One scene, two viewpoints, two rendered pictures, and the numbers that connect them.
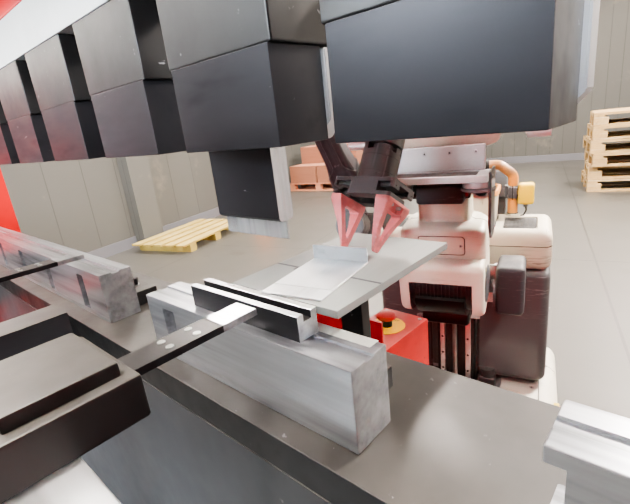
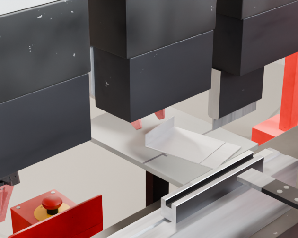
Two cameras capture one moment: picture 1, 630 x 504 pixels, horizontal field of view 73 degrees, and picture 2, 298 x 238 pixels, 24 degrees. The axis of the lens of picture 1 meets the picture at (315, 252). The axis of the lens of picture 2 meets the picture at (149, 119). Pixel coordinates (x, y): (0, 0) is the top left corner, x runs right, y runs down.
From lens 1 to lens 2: 1.17 m
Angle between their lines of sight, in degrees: 80
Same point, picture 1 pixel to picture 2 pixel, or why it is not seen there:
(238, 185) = (239, 88)
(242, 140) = (282, 53)
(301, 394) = (270, 202)
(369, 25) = not seen: outside the picture
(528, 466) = not seen: outside the picture
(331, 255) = (156, 135)
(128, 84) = (195, 36)
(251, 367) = (239, 219)
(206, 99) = (265, 34)
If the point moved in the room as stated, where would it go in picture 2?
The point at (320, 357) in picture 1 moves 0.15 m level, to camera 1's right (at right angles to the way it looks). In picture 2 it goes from (282, 167) to (271, 125)
